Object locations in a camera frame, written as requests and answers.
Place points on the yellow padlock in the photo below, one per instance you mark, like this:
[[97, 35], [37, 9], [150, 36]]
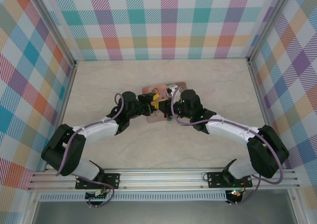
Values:
[[156, 100]]

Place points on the pink illustrated tin box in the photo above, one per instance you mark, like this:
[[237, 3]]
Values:
[[161, 87]]

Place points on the left controller board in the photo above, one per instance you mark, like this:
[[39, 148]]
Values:
[[96, 196]]

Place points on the right controller board with LED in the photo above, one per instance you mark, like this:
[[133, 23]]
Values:
[[234, 193]]

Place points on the aluminium mounting rail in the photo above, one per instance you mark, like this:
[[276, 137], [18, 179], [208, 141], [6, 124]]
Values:
[[161, 178]]

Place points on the aluminium floor frame rail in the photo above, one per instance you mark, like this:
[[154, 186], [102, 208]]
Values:
[[65, 105], [260, 97]]

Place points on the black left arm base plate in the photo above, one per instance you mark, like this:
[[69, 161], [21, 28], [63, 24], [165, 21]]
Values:
[[112, 180]]

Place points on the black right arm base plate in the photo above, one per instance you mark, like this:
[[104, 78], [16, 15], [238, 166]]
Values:
[[215, 180]]

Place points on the aluminium frame post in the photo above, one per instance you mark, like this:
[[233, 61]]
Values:
[[266, 23], [53, 25]]

